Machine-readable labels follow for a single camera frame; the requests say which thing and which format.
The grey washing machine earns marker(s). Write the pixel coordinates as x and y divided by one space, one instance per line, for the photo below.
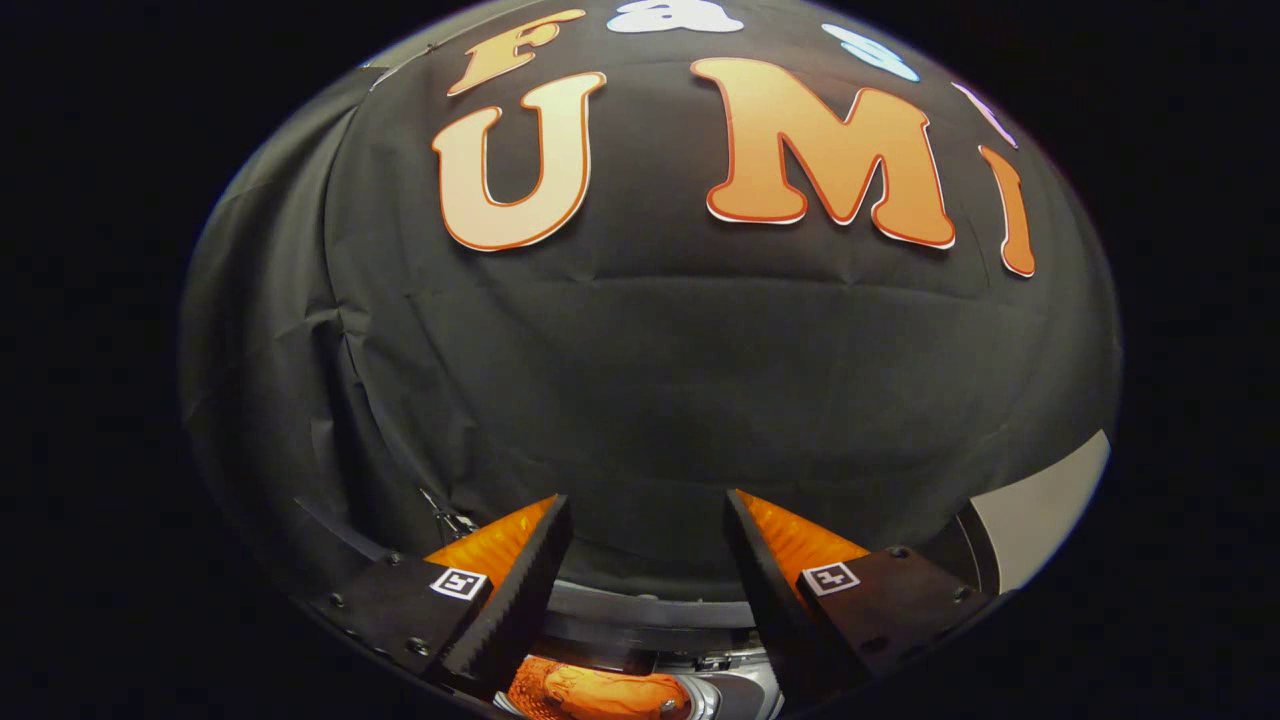
740 690

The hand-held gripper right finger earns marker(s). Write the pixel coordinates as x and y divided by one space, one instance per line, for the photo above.
765 600

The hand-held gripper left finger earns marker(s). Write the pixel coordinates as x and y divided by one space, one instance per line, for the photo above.
530 600

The black backdrop cloth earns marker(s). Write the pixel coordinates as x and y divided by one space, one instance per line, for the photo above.
650 400

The yellow polo shirt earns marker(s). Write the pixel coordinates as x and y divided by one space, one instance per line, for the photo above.
600 695

